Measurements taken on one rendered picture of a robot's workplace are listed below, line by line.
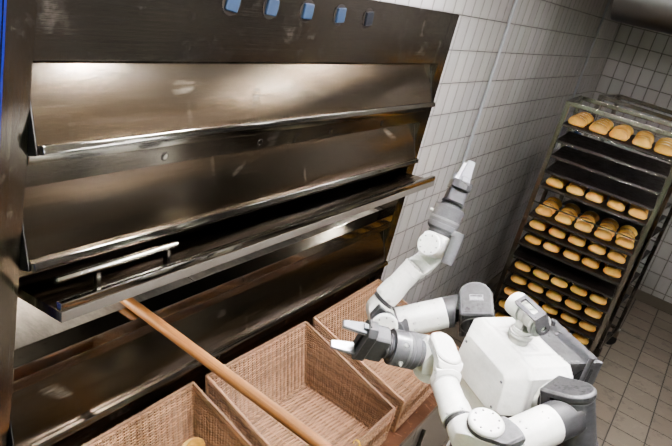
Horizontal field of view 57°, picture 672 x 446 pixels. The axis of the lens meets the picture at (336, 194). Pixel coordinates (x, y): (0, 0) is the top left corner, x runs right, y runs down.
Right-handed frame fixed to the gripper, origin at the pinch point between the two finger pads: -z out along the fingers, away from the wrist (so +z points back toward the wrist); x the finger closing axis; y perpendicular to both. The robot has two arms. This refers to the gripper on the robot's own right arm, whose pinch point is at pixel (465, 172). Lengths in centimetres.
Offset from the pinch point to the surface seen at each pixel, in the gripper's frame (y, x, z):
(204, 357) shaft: 45, 21, 72
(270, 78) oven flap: 62, 2, -3
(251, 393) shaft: 30, 28, 73
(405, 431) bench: -27, -69, 93
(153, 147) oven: 75, 31, 28
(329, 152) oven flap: 41, -41, 6
